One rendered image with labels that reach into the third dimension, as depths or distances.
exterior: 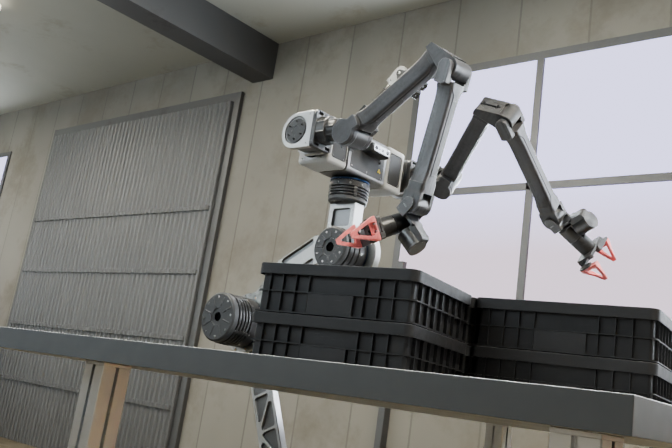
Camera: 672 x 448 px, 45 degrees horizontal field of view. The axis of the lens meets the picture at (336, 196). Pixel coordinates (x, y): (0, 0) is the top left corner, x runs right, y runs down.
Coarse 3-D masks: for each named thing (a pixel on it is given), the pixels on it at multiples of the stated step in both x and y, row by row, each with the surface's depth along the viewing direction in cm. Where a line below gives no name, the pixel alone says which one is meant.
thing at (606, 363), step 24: (480, 360) 181; (504, 360) 178; (528, 360) 174; (552, 360) 171; (576, 360) 169; (600, 360) 166; (624, 360) 164; (552, 384) 170; (576, 384) 168; (600, 384) 166; (624, 384) 164; (648, 384) 161
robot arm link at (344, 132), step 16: (432, 48) 221; (416, 64) 226; (432, 64) 221; (464, 64) 219; (400, 80) 229; (416, 80) 225; (464, 80) 220; (384, 96) 232; (400, 96) 229; (368, 112) 234; (384, 112) 232; (336, 128) 239; (352, 128) 235; (368, 128) 236; (368, 144) 242
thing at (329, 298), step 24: (264, 288) 180; (288, 288) 176; (312, 288) 173; (336, 288) 170; (360, 288) 167; (384, 288) 164; (408, 288) 161; (432, 288) 168; (288, 312) 173; (312, 312) 171; (336, 312) 168; (360, 312) 165; (384, 312) 163; (408, 312) 160; (432, 312) 167; (456, 312) 179; (456, 336) 178
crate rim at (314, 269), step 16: (272, 272) 178; (288, 272) 176; (304, 272) 174; (320, 272) 172; (336, 272) 170; (352, 272) 168; (368, 272) 166; (384, 272) 164; (400, 272) 162; (416, 272) 161; (448, 288) 172
